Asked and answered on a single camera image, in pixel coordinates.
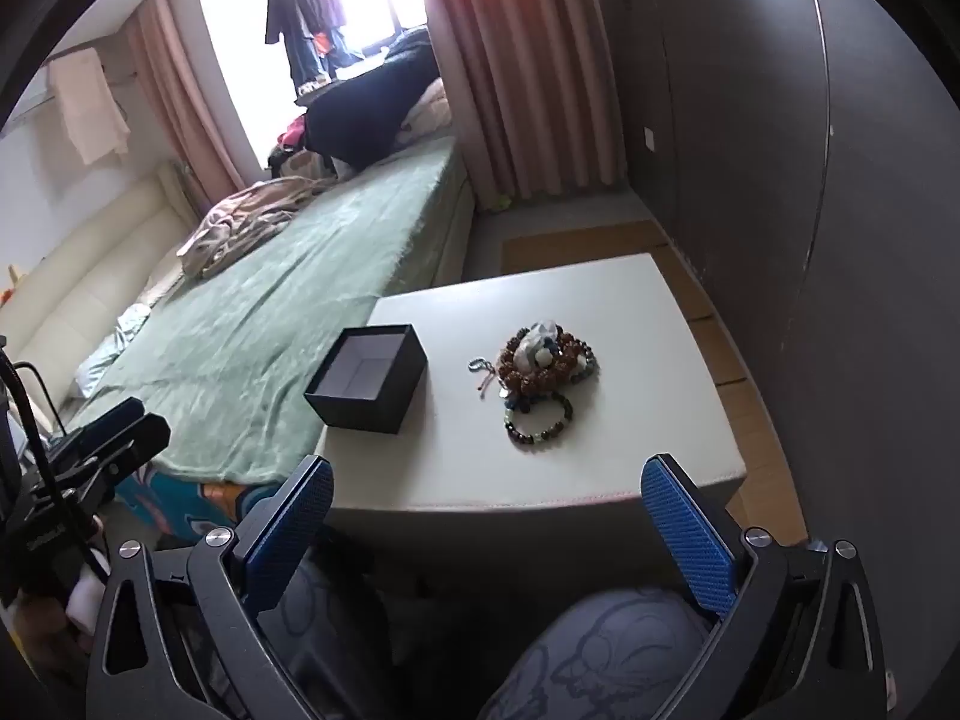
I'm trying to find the dark bead bracelet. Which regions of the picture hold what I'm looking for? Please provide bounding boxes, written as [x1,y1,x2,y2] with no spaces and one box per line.
[502,392,575,449]

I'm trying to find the hanging beige towel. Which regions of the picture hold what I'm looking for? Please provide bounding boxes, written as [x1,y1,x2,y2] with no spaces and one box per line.
[48,46,133,166]

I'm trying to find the person's left hand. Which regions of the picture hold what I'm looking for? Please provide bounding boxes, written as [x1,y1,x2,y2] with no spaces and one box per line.
[15,594,80,665]

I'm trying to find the pile of bead bracelets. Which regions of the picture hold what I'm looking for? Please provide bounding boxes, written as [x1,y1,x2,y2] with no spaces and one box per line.
[496,321,601,402]

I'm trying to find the red clothes pile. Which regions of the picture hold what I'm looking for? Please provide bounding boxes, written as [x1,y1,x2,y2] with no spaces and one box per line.
[268,114,313,167]

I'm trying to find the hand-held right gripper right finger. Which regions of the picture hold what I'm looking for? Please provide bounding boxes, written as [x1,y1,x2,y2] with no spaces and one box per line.
[641,454,899,720]

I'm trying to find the person's patterned grey trousers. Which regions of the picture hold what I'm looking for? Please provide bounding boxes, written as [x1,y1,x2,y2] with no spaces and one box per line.
[180,523,722,720]

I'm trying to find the wide pink curtain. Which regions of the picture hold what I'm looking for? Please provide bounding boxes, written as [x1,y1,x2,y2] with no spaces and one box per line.
[409,0,629,200]

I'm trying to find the white leather table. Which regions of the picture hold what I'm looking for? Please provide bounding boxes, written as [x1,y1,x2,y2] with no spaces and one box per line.
[315,253,748,535]

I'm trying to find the teal printed cloth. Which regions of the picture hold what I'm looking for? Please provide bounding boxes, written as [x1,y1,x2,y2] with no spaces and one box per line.
[116,461,290,542]

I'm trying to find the black jewelry box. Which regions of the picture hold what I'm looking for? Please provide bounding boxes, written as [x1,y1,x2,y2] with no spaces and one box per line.
[303,324,428,436]

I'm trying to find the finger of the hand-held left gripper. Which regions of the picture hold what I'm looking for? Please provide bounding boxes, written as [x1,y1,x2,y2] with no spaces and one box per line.
[30,412,173,533]
[49,396,148,466]

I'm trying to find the dark wardrobe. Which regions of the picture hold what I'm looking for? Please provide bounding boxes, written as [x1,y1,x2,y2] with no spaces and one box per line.
[591,0,960,563]

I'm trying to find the narrow pink curtain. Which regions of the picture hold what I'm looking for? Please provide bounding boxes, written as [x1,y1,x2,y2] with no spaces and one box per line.
[124,0,250,205]

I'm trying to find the white leather headboard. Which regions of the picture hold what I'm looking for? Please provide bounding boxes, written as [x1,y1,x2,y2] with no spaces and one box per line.
[0,163,205,407]

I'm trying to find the dark duvet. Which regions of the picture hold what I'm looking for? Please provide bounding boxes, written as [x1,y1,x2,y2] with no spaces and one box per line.
[304,25,445,167]

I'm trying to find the green bed blanket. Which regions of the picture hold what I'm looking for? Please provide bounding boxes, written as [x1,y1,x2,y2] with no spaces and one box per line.
[71,139,472,487]

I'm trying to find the red string bracelet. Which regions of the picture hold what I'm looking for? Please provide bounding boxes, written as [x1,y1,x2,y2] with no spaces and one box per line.
[468,356,512,403]

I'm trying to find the beige quilt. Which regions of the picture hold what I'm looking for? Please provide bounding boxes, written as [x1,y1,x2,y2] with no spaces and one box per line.
[405,77,455,145]

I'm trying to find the beige crumpled garment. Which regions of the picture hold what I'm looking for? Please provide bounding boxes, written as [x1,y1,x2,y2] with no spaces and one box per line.
[176,175,340,280]

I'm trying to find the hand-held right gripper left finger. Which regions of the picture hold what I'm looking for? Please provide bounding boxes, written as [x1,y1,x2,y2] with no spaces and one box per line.
[84,454,335,720]

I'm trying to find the hanging blue jeans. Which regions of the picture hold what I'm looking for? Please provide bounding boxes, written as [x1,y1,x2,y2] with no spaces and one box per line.
[288,28,355,85]

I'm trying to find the light blue cloth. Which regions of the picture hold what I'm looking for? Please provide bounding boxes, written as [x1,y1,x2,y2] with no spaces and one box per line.
[73,343,130,400]

